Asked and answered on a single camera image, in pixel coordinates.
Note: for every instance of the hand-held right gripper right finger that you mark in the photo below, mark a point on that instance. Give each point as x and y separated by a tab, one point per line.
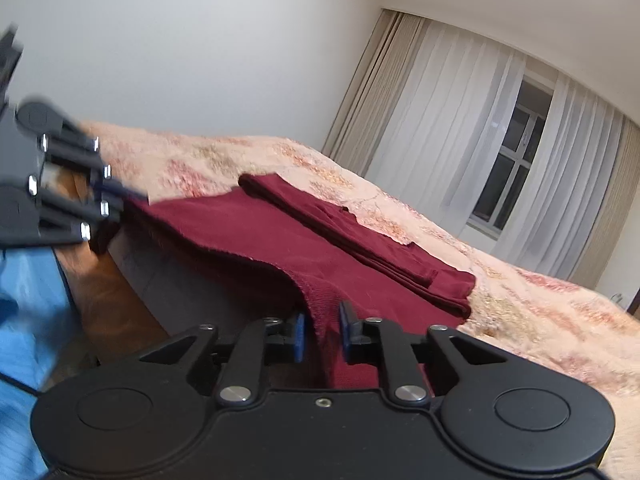
345	330

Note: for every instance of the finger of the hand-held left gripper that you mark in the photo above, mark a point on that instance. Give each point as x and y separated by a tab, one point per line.
70	198
75	158

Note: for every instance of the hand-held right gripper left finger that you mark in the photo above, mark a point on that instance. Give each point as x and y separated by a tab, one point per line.
299	335

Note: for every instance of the maroon sweater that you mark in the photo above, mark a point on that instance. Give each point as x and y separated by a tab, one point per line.
260	240

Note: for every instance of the person's blue clothing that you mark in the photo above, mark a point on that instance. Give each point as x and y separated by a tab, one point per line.
30	310

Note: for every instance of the floral blanket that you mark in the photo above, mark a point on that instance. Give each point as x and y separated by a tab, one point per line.
525	310

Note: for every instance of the white-framed window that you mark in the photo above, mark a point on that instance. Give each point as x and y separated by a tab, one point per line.
510	170

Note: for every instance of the white sheer curtain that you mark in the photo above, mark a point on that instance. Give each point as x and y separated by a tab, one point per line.
440	120
565	180

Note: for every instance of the white wall outlet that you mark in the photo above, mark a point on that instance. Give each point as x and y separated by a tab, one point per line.
618	297

